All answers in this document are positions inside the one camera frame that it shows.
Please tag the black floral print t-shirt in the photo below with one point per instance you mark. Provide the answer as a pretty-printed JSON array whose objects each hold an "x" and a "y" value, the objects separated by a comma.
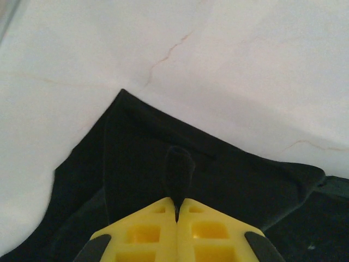
[{"x": 136, "y": 163}]

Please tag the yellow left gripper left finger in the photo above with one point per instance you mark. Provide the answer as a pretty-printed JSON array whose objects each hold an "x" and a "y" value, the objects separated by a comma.
[{"x": 141, "y": 232}]

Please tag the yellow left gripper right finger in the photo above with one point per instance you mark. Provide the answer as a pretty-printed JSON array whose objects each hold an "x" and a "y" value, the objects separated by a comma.
[{"x": 215, "y": 232}]

